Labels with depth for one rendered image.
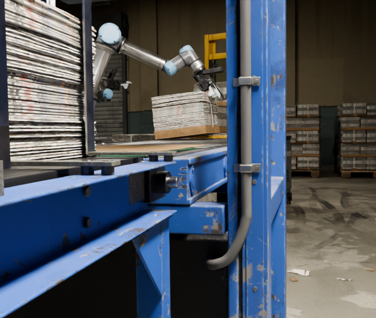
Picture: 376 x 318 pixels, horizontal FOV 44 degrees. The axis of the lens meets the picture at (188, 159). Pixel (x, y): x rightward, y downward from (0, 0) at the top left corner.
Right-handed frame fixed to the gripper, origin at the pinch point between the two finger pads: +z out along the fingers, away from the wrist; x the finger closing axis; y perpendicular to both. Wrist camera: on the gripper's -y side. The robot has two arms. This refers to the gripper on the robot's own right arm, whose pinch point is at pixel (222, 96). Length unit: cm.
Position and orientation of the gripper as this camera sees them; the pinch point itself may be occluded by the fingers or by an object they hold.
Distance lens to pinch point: 265.2
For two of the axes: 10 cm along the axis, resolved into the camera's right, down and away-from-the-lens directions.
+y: -7.9, 5.6, 2.6
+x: -2.6, 0.7, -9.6
